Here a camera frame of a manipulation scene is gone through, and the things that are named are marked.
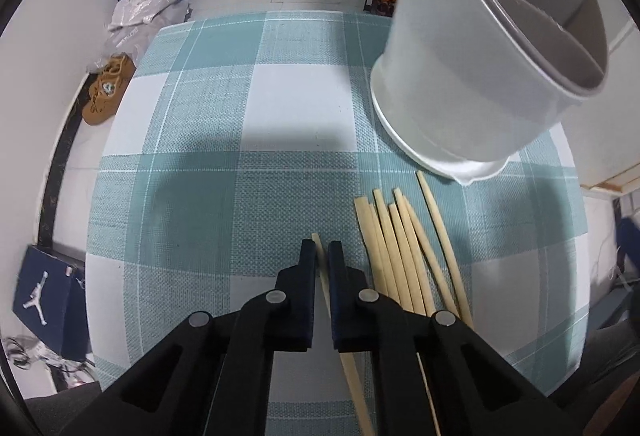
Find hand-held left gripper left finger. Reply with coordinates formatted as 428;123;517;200
60;239;317;436

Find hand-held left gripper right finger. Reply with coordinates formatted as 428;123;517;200
328;240;586;436

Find pile of wooden chopsticks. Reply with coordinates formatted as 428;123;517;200
354;171;475;436

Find single wooden chopstick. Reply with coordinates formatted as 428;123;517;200
311;232;376;436

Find white plastic utensil holder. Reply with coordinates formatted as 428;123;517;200
370;0;611;187

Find blue bag white figure print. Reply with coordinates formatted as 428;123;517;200
12;246;77;342

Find brown suede shoe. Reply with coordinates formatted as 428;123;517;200
82;76;126;125
97;53;137;86

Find grey blue box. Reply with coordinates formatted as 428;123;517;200
585;286;637;333

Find dark cloth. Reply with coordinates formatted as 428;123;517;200
547;316;640;419

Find light wooden strip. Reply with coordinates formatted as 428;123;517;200
580;168;640;199

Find blue cloth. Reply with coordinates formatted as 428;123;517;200
615;211;640;277

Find grey plastic bags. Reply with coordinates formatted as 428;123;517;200
102;0;193;66

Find thin white cable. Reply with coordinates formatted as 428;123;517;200
590;236;626;289

